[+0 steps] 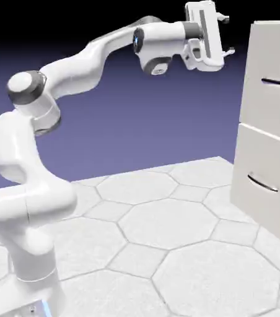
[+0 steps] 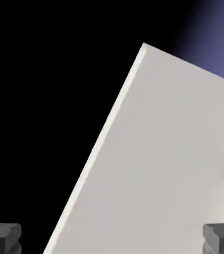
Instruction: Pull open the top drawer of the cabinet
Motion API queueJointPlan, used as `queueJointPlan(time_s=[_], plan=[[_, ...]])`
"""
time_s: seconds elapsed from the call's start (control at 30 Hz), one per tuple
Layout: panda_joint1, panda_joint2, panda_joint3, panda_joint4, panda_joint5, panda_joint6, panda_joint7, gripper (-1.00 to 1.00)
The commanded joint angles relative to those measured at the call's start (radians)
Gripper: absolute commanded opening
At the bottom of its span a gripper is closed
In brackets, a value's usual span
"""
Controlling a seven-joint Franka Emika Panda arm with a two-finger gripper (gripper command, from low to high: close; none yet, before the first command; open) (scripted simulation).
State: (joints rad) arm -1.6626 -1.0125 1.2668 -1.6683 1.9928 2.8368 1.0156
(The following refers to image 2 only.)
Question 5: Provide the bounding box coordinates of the white cabinet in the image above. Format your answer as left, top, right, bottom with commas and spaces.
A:
42, 42, 224, 254

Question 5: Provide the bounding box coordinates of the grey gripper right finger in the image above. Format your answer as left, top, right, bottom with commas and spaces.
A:
202, 222, 224, 254

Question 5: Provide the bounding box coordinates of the white drawer front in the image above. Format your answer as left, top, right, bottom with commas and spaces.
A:
50, 47, 224, 254

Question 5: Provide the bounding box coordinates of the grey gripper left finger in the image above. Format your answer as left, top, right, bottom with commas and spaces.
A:
0, 223, 23, 254

